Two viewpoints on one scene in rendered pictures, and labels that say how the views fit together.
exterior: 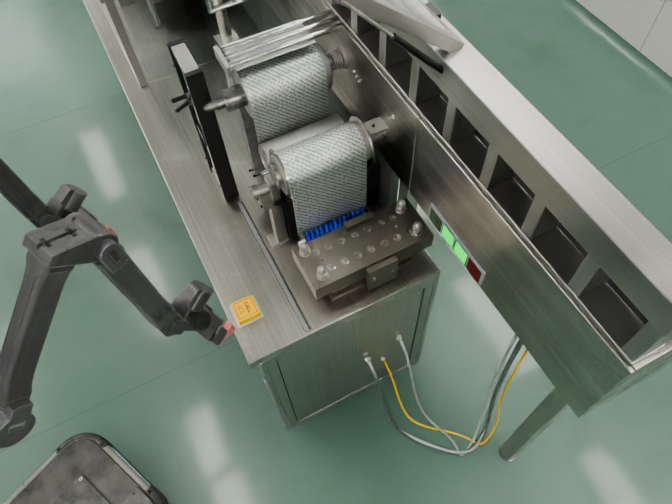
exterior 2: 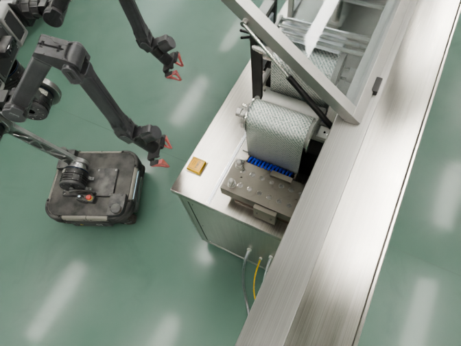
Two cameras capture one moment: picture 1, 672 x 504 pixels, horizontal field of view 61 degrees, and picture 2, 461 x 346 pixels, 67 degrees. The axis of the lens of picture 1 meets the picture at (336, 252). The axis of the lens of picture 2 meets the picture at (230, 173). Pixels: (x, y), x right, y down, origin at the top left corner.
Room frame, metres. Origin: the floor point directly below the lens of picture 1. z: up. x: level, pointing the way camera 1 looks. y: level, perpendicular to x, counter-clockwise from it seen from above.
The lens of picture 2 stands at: (0.49, -0.52, 2.37)
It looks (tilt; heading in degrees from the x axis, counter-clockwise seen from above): 62 degrees down; 60
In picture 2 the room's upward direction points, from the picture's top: 11 degrees counter-clockwise
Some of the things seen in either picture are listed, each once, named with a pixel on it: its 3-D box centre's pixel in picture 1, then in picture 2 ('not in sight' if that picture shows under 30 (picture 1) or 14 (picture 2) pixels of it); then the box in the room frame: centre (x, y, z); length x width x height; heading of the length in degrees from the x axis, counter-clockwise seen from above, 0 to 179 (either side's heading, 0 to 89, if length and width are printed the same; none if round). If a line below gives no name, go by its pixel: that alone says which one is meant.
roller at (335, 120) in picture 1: (305, 147); (291, 112); (1.18, 0.07, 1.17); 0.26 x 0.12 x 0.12; 114
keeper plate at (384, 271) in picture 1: (381, 273); (264, 215); (0.84, -0.13, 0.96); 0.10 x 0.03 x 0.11; 114
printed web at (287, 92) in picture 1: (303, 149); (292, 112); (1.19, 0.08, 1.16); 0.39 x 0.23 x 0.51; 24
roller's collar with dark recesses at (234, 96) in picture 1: (233, 97); (272, 53); (1.24, 0.26, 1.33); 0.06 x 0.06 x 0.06; 24
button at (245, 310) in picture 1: (245, 309); (196, 165); (0.78, 0.29, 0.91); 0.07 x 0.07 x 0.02; 24
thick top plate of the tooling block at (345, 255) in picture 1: (363, 247); (270, 192); (0.92, -0.08, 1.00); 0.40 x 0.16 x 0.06; 114
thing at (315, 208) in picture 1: (331, 202); (273, 154); (1.01, 0.00, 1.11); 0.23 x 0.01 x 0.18; 114
